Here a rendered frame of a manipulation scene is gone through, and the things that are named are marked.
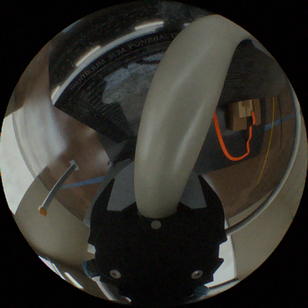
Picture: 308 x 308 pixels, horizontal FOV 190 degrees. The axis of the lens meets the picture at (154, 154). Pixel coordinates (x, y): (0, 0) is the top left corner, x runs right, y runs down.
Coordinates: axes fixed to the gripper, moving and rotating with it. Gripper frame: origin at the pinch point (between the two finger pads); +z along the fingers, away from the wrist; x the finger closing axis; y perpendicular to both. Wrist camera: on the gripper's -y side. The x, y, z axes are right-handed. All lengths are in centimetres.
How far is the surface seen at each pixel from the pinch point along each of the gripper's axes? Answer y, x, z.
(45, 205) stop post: 68, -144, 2
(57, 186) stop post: 65, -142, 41
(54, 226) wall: 399, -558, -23
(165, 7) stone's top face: -32.2, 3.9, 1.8
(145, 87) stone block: -11.6, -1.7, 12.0
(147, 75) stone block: -13.9, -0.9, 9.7
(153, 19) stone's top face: -25.5, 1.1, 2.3
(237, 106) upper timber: -14, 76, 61
